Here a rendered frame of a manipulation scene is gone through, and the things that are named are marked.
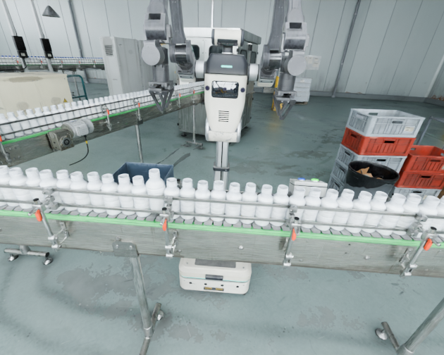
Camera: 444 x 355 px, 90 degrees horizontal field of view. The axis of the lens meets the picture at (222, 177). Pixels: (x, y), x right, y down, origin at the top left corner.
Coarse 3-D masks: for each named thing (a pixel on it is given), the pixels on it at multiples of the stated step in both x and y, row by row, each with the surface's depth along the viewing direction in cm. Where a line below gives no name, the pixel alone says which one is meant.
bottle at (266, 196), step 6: (264, 186) 82; (270, 186) 82; (264, 192) 80; (270, 192) 80; (258, 198) 82; (264, 198) 81; (270, 198) 81; (258, 210) 84; (264, 210) 82; (270, 210) 83; (258, 216) 85; (264, 216) 84; (270, 216) 86; (258, 222) 86; (264, 222) 85
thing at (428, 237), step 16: (48, 192) 81; (288, 192) 87; (288, 208) 81; (48, 224) 82; (64, 224) 88; (160, 224) 73; (288, 224) 82; (416, 224) 79; (64, 240) 90; (176, 240) 88; (288, 240) 80; (432, 240) 73; (288, 256) 82; (416, 256) 79; (400, 272) 85
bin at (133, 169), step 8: (120, 168) 135; (128, 168) 145; (136, 168) 145; (144, 168) 144; (160, 168) 144; (168, 168) 143; (144, 176) 147; (160, 176) 146; (168, 176) 134; (144, 184) 150
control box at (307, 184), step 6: (294, 180) 96; (300, 180) 96; (306, 180) 98; (312, 180) 97; (294, 186) 95; (300, 186) 95; (306, 186) 95; (312, 186) 95; (318, 186) 94; (324, 186) 94; (306, 192) 95; (324, 192) 95
